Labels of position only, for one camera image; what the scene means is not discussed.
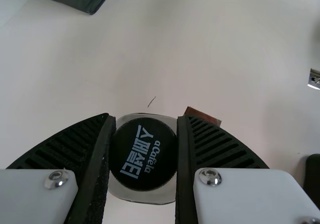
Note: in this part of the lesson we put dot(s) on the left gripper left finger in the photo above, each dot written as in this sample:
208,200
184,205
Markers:
62,146

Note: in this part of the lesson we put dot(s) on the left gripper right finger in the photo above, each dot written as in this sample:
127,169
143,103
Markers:
212,146

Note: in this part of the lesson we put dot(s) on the dark coffee bottle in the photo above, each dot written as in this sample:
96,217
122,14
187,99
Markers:
143,156

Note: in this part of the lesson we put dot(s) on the black device with green light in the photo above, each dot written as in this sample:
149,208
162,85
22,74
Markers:
313,174

